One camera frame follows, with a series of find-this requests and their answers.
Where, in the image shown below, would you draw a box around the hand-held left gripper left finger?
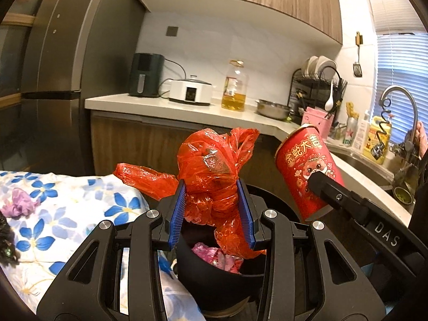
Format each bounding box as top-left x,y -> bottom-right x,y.
36,179 -> 186,321

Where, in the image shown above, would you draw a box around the window blinds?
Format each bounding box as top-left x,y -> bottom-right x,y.
363,0 -> 428,148

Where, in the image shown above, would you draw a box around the silver beer can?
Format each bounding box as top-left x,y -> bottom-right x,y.
343,115 -> 358,148

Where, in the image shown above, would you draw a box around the pink utensil holder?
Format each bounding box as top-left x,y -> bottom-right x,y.
301,107 -> 330,137

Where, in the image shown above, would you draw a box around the steel kitchen faucet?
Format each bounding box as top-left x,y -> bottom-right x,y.
378,85 -> 420,161

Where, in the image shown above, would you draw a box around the pink cloth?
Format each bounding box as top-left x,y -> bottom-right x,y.
414,120 -> 428,158

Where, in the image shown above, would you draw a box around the wooden wall cabinet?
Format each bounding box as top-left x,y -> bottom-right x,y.
134,0 -> 344,45

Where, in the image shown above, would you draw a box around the black plastic bag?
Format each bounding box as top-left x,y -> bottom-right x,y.
0,212 -> 19,266

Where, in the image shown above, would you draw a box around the wooden framed glass door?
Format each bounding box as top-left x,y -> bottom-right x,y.
0,0 -> 44,168

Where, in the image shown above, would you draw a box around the white electric cooker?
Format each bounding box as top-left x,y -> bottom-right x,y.
168,75 -> 215,106

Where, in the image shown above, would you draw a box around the wooden kitchen counter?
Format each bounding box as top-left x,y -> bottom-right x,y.
84,94 -> 415,228

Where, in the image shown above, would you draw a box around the yellow detergent bottle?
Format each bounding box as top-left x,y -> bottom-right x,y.
363,115 -> 392,165

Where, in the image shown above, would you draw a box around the black wire dish rack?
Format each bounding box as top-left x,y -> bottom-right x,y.
290,67 -> 348,121

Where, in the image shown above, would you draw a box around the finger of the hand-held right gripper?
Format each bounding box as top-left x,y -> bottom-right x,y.
308,171 -> 371,224

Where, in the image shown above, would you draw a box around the red printed paper cup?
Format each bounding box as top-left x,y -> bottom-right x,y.
274,124 -> 345,223

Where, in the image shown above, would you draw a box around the dark steel refrigerator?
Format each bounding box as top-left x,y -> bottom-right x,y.
20,0 -> 148,178

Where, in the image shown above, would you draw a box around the white spoon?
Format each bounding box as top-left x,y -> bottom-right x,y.
325,80 -> 335,112

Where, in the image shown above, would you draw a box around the white detergent bottle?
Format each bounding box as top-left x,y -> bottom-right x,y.
353,110 -> 372,150

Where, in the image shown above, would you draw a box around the red plastic bag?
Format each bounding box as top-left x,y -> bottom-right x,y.
113,127 -> 268,259

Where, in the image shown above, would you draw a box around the steel sink strainer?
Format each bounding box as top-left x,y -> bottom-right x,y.
393,187 -> 415,204

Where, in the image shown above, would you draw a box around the steel bowl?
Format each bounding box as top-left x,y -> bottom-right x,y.
256,98 -> 292,120

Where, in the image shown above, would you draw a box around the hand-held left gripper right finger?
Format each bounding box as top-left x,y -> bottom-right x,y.
236,179 -> 387,321

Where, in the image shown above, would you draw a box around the black air fryer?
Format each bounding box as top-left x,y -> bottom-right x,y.
129,53 -> 165,98

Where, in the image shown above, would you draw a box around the blue floral tablecloth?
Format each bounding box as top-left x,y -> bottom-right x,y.
0,170 -> 198,321

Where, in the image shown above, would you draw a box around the black trash bin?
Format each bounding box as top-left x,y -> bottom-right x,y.
159,182 -> 301,311

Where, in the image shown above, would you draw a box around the white plate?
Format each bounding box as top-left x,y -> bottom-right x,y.
302,56 -> 318,77
316,55 -> 338,76

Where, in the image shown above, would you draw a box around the pink plastic bag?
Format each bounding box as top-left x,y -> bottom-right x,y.
191,242 -> 243,275

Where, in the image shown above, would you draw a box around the steel sink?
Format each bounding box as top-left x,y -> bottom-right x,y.
331,147 -> 415,208

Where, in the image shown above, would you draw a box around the black power cable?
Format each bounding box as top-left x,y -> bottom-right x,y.
164,58 -> 188,81

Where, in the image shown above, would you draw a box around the purple plastic bag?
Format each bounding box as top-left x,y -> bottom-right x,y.
2,188 -> 42,218

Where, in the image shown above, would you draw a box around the cooking oil bottle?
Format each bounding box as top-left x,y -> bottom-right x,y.
221,60 -> 250,111

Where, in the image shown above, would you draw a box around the hanging slotted spatula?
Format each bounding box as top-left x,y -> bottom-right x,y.
353,32 -> 364,77

